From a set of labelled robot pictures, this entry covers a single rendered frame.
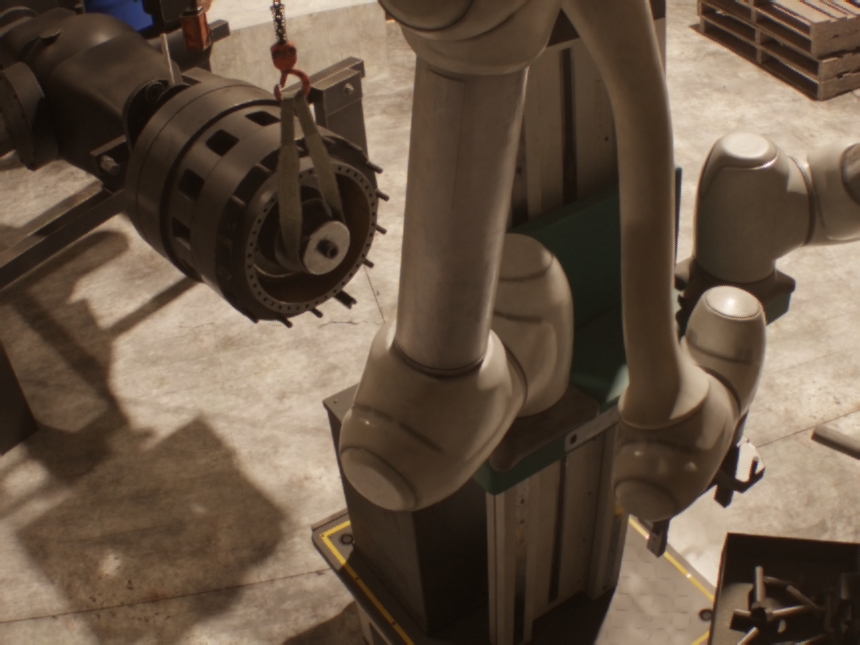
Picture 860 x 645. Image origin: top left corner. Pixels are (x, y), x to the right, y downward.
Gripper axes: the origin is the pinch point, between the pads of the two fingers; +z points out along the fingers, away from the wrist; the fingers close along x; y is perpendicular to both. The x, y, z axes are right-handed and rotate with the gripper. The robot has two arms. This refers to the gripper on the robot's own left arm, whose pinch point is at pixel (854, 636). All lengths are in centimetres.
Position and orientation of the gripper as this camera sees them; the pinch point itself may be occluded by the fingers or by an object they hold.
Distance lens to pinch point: 149.2
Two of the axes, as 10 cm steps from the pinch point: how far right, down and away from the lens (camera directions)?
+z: 0.8, 7.6, 6.4
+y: -2.8, 6.3, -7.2
